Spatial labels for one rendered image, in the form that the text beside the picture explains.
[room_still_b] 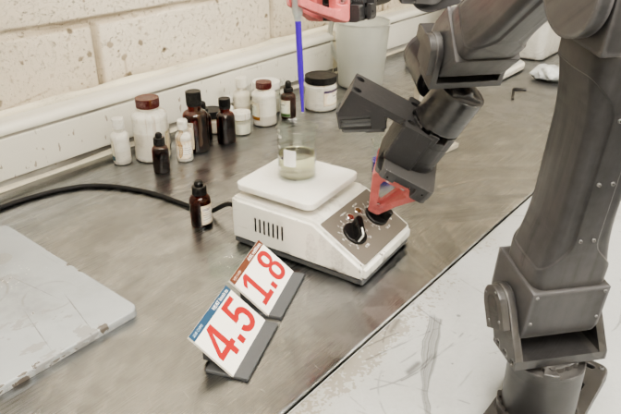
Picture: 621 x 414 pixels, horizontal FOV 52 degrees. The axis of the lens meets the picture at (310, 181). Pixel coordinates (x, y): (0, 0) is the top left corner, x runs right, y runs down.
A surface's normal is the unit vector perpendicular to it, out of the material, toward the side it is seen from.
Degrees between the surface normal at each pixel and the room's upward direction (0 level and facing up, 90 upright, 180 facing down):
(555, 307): 97
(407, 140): 101
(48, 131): 90
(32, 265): 0
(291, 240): 90
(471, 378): 0
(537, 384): 90
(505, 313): 59
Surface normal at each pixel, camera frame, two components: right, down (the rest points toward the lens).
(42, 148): 0.78, 0.27
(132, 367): 0.00, -0.90
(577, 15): -0.98, 0.07
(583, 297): 0.18, 0.53
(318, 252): -0.55, 0.36
